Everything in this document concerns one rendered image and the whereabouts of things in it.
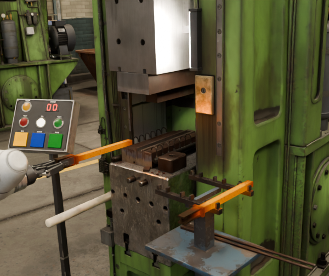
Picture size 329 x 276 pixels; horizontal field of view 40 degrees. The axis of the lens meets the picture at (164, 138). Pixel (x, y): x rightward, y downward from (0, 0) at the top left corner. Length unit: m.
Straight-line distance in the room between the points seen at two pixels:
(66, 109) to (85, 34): 8.93
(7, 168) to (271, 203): 1.45
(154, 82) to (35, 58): 5.04
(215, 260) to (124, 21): 1.11
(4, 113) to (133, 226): 4.89
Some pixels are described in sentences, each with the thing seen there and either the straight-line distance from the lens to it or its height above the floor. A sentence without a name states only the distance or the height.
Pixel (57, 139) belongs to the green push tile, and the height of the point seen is 1.02.
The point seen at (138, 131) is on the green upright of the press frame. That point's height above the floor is 1.01.
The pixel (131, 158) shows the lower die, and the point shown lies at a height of 0.94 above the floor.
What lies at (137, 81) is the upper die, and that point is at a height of 1.33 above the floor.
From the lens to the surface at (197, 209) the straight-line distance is 1.60.
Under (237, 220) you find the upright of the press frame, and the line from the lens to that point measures 2.16.
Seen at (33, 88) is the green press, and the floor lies 0.57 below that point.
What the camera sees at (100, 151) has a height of 1.06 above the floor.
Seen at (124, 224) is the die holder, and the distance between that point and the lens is 2.35.
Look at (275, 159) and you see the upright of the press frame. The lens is 2.39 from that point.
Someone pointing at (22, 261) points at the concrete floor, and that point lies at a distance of 3.39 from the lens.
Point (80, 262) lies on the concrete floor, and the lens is 3.26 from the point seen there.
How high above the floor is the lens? 1.65
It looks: 16 degrees down
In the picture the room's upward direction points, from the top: 2 degrees counter-clockwise
